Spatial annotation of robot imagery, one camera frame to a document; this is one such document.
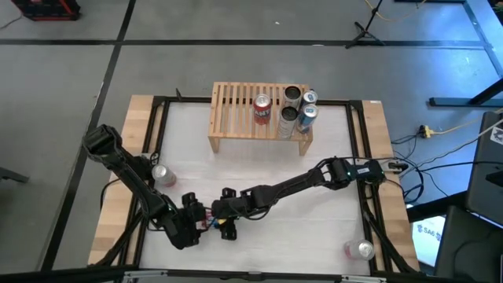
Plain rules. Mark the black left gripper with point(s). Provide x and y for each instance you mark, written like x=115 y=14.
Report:
x=184 y=232

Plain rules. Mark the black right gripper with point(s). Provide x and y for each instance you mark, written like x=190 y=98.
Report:
x=232 y=208

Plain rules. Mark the red Fanta can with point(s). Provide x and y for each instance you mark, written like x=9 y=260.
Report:
x=262 y=114
x=208 y=223

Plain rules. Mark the tall silver Celsius can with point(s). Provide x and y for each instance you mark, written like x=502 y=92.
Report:
x=287 y=126
x=292 y=94

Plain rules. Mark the blue Red Bull can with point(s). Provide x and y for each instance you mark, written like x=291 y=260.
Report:
x=306 y=118
x=310 y=96

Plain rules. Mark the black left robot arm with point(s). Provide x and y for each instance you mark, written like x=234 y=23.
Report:
x=133 y=177

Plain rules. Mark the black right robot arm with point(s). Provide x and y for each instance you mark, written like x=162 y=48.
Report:
x=291 y=186

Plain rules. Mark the wooden slatted shelf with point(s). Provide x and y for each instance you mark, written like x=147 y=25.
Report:
x=236 y=137

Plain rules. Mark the black rig bar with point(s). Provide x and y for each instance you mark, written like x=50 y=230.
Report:
x=78 y=275

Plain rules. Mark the black chair base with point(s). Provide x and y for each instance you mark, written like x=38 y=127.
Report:
x=13 y=175

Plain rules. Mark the white printed sheet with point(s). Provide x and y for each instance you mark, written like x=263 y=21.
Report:
x=426 y=236

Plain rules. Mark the black tripod stand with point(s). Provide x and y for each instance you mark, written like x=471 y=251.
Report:
x=363 y=33

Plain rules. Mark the black office chair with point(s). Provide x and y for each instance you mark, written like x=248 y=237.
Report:
x=467 y=243

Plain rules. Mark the black red crate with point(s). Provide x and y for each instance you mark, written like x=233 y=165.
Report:
x=47 y=9

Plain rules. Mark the black desk leg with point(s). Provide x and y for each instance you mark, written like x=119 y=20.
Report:
x=452 y=102

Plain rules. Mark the dark flat screen monitor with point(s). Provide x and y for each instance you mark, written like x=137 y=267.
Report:
x=487 y=184

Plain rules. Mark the black metal table frame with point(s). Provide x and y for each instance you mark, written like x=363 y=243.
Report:
x=196 y=100

